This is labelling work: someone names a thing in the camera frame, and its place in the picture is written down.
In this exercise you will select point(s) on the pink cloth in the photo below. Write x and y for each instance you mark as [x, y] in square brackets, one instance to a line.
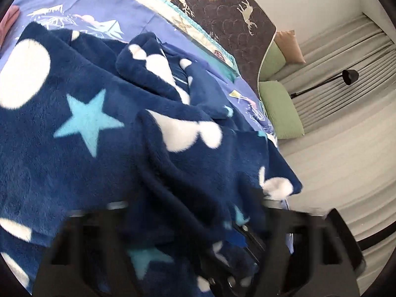
[7, 21]

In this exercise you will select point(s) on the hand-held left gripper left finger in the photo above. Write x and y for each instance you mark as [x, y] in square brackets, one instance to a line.
[102, 238]

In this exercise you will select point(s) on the dark blue star fleece garment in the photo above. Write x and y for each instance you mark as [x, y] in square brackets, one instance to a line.
[92, 161]

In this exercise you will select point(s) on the blue printed bed sheet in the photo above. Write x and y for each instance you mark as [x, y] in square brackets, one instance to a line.
[130, 15]

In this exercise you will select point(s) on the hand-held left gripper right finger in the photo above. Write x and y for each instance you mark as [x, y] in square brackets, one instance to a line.
[297, 238]

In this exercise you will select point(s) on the black lamp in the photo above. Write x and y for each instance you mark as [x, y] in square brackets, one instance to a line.
[349, 75]

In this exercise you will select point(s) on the green cushion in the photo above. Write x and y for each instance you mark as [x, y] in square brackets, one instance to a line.
[273, 60]
[280, 111]

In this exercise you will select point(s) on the beige pillow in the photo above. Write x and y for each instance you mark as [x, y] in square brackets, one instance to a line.
[289, 46]

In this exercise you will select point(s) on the grey pleated curtain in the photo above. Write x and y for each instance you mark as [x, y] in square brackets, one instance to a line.
[340, 52]

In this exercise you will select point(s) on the brown deer-print bedspread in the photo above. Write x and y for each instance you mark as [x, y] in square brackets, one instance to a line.
[222, 21]

